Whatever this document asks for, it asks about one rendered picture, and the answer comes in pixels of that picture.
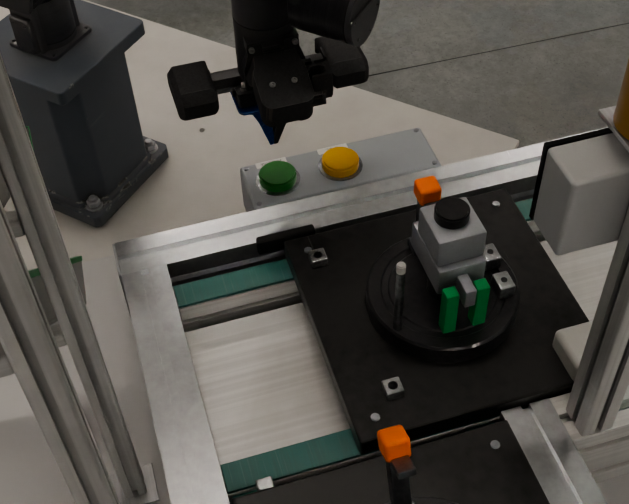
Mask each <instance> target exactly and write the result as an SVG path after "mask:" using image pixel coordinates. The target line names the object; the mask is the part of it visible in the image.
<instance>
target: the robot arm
mask: <svg viewBox="0 0 629 504"><path fill-rule="evenodd" d="M379 5H380V0H231V8H232V19H233V27H234V37H235V50H236V57H237V68H232V69H227V70H222V71H217V72H213V73H210V70H208V67H207V65H206V62H205V61H198V62H193V63H188V64H183V65H178V66H173V67H171V69H170V70H169V72H168V73H167V79H168V85H169V88H170V91H171V94H172V97H173V100H174V103H175V106H176V109H177V112H178V115H179V117H180V119H182V120H184V121H188V120H192V119H197V118H202V117H206V116H211V115H215V114H216V113H217V112H218V110H219V100H218V94H223V93H228V92H230V93H231V95H232V98H233V100H234V103H235V105H236V108H237V110H238V112H239V114H241V115H244V116H245V115H253V116H254V117H255V119H256V120H257V121H258V122H259V124H260V126H261V128H262V130H263V132H264V134H265V136H266V138H267V139H268V141H269V143H270V145H272V144H277V143H278V142H279V140H280V137H281V135H282V132H283V130H284V127H285V125H286V123H289V122H293V121H298V120H300V121H303V120H306V119H308V118H310V117H311V116H312V113H313V107H314V106H319V105H324V104H326V98H329V97H332V95H333V86H334V87H335V88H337V89H338V88H343V87H347V86H352V85H357V84H361V83H365V82H366V81H367V80H368V76H369V66H368V61H367V58H366V57H365V55H364V53H363V51H362V50H361V48H360V46H361V45H362V44H364V43H365V41H366V40H367V38H368V37H369V35H370V33H371V31H372V29H373V27H374V24H375V21H376V18H377V14H378V10H379ZM0 6H1V7H4V8H7V9H9V11H10V14H11V15H9V20H10V23H11V26H12V30H13V33H14V36H15V37H14V38H12V39H11V40H10V42H9V43H10V45H11V47H14V48H17V49H19V50H22V51H25V52H28V53H31V54H33V55H36V56H39V57H42V58H45V59H47V60H50V61H57V60H59V59H60V58H61V57H62V56H63V55H64V54H66V53H67V52H68V51H69V50H70V49H72V48H73V47H74V46H75V45H76V44H77V43H79V42H80V41H81V40H82V39H83V38H85V37H86V36H87V35H88V34H89V33H90V32H91V31H92V29H91V26H89V25H86V24H83V23H80V22H79V19H78V15H77V11H76V7H75V3H74V0H0ZM296 28H297V29H299V30H302V31H305V32H309V33H312V34H316V35H319V36H322V37H318V38H315V53H317V54H312V55H307V56H304V54H303V51H302V49H301V47H300V45H299V35H298V32H297V30H296Z"/></svg>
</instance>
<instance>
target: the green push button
mask: <svg viewBox="0 0 629 504"><path fill-rule="evenodd" d="M296 180H297V176H296V169H295V168H294V166H293V165H291V164H290V163H288V162H285V161H272V162H269V163H267V164H265V165H264V166H263V167H262V168H261V169H260V171H259V182H260V184H261V186H262V187H263V188H264V189H266V190H268V191H271V192H283V191H286V190H289V189H290V188H292V187H293V186H294V185H295V183H296Z"/></svg>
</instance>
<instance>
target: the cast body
mask: <svg viewBox="0 0 629 504"><path fill-rule="evenodd" d="M486 235H487V231H486V230H485V228H484V226H483V225H482V223H481V221H480V219H479V218H478V216H477V214H476V213H475V211H474V209H473V208H472V206H471V204H470V203H469V201H468V199H467V198H466V197H461V198H457V197H445V198H442V199H440V200H439V201H438V202H437V203H436V204H432V205H428V206H424V207H421V208H420V210H419V221H415V222H413V224H412V238H411V245H412V247H413V249H414V251H415V253H416V255H417V256H418V258H419V260H420V262H421V264H422V266H423V268H424V270H425V272H426V274H427V276H428V278H429V280H430V282H431V283H432V285H433V287H434V289H435V291H436V293H437V294H442V289H444V288H448V287H452V286H455V287H456V289H457V291H458V293H459V295H460V300H461V302H462V304H463V306H464V307H469V306H473V305H475V300H476V293H477V290H476V288H475V286H474V284H473V281H475V280H479V279H482V278H484V272H485V266H486V259H485V258H484V256H483V253H484V248H485V241H486Z"/></svg>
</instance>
